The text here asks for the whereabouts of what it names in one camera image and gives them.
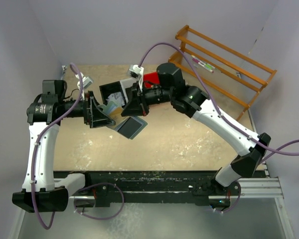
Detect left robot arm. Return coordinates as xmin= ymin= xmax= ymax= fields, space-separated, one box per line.
xmin=12 ymin=77 xmax=115 ymax=213

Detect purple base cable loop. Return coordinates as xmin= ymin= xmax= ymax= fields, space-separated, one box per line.
xmin=73 ymin=182 xmax=125 ymax=220

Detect black bin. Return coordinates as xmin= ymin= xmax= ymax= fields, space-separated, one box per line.
xmin=99 ymin=81 xmax=127 ymax=108

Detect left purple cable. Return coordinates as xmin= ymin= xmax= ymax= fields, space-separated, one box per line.
xmin=31 ymin=62 xmax=84 ymax=230

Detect wooden rack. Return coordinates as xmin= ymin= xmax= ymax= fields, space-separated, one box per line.
xmin=169 ymin=25 xmax=277 ymax=121

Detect red bin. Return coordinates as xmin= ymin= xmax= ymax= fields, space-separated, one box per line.
xmin=143 ymin=72 xmax=160 ymax=88

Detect green marker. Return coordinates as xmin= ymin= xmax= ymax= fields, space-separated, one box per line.
xmin=191 ymin=55 xmax=215 ymax=69

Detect white bin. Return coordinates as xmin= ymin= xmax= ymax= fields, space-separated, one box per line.
xmin=120 ymin=78 xmax=135 ymax=103

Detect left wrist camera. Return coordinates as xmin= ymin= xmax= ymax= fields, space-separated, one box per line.
xmin=75 ymin=73 xmax=94 ymax=90

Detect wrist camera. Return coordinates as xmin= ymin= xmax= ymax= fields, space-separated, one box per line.
xmin=75 ymin=73 xmax=94 ymax=90
xmin=127 ymin=65 xmax=144 ymax=88

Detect green card holder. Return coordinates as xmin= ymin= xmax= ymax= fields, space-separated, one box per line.
xmin=100 ymin=101 xmax=148 ymax=139

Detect pink marker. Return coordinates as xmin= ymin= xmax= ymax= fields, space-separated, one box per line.
xmin=192 ymin=58 xmax=214 ymax=73

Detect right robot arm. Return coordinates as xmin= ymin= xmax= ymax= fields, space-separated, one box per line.
xmin=121 ymin=63 xmax=271 ymax=195

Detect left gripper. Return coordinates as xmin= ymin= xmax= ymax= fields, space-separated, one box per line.
xmin=59 ymin=90 xmax=115 ymax=127

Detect orange card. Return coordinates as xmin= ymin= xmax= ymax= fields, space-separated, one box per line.
xmin=110 ymin=107 xmax=123 ymax=116

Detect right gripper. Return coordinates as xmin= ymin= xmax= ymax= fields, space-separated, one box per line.
xmin=122 ymin=79 xmax=174 ymax=116

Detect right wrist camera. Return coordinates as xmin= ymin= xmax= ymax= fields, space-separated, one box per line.
xmin=127 ymin=65 xmax=144 ymax=88

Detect aluminium frame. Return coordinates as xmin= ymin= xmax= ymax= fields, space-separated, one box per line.
xmin=10 ymin=171 xmax=294 ymax=239

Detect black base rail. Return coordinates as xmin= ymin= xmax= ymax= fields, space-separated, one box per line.
xmin=72 ymin=171 xmax=241 ymax=208

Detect black card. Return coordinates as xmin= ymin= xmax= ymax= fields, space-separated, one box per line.
xmin=117 ymin=117 xmax=147 ymax=139

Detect white cards in black bin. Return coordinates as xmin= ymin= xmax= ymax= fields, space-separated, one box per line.
xmin=107 ymin=92 xmax=125 ymax=107

